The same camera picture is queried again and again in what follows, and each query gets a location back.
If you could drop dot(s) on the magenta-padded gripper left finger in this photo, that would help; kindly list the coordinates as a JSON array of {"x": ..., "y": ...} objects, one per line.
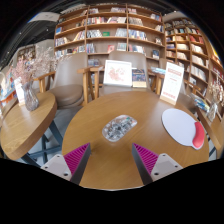
[{"x": 77, "y": 159}]

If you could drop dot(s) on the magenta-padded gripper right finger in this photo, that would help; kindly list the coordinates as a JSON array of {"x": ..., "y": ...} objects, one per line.
[{"x": 146, "y": 160}]

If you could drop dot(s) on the transparent computer mouse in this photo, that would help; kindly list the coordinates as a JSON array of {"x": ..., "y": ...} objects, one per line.
[{"x": 119, "y": 128}]

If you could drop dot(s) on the white mouse pad, red wrist rest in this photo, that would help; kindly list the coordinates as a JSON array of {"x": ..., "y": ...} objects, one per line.
[{"x": 178, "y": 126}]

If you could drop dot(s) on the glass vase with pink flowers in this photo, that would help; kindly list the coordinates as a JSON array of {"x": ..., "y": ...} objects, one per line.
[{"x": 30, "y": 98}]

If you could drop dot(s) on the stack of colourful magazines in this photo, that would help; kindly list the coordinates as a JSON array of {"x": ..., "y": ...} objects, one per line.
[{"x": 201, "y": 104}]

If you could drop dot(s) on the white sign on wooden base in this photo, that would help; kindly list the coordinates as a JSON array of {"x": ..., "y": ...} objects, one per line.
[{"x": 171, "y": 83}]

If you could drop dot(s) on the dark blue book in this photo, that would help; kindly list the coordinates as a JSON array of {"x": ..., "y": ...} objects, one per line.
[{"x": 139, "y": 78}]

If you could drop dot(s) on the small white table card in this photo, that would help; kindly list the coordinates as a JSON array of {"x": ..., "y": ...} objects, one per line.
[{"x": 20, "y": 93}]

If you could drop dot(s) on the teal book stack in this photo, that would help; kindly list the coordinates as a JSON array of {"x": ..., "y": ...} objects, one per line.
[{"x": 157, "y": 70}]

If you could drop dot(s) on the white framed floral picture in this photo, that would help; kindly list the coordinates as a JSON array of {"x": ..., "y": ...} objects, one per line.
[{"x": 117, "y": 73}]

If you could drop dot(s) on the distant wooden bookshelf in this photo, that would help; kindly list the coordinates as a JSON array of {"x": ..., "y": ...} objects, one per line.
[{"x": 26, "y": 53}]

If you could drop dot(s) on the curved wooden bookshelf with books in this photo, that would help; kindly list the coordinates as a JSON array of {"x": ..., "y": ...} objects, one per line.
[{"x": 193, "y": 50}]

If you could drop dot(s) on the wide wooden bookshelf with books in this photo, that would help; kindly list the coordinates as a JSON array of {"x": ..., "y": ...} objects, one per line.
[{"x": 110, "y": 26}]

